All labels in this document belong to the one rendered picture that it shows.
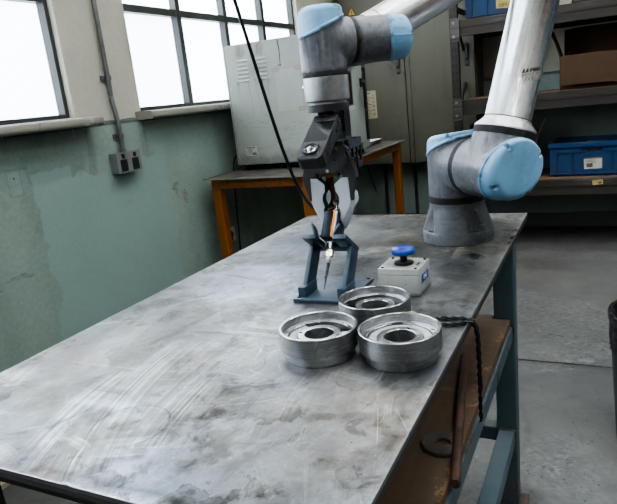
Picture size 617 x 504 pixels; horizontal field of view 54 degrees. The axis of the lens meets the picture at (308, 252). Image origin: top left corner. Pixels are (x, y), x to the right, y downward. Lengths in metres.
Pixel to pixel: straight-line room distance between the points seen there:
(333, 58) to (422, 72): 3.65
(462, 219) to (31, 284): 1.69
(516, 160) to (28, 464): 0.89
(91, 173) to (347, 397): 2.10
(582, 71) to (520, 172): 3.04
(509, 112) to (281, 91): 2.08
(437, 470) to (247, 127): 2.51
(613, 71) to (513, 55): 3.00
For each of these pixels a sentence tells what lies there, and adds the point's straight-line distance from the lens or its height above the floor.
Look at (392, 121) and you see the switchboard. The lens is 4.73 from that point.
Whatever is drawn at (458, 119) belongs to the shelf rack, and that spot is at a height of 0.88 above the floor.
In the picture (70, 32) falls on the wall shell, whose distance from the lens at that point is 2.72.
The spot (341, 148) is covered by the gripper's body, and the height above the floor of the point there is 1.04.
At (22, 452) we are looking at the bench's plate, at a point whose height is 0.80.
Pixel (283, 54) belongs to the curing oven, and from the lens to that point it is 3.14.
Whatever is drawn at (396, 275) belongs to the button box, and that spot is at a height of 0.83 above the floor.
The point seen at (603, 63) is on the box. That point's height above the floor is 1.14.
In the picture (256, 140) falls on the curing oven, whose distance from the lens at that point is 3.24.
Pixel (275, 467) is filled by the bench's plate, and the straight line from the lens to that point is 0.60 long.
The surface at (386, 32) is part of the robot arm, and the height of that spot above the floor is 1.22.
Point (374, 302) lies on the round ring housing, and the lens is 0.91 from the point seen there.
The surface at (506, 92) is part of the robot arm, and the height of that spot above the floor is 1.10.
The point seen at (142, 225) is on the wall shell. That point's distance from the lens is 2.87.
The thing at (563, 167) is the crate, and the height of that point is 0.51.
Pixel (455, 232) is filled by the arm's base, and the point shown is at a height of 0.83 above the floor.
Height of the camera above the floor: 1.13
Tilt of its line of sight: 14 degrees down
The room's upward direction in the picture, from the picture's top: 6 degrees counter-clockwise
